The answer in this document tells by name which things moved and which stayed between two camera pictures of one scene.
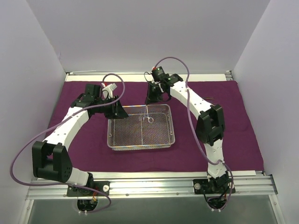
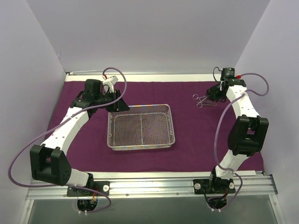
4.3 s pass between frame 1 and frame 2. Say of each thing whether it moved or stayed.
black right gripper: moved
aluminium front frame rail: stayed
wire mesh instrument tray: stayed
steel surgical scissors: moved
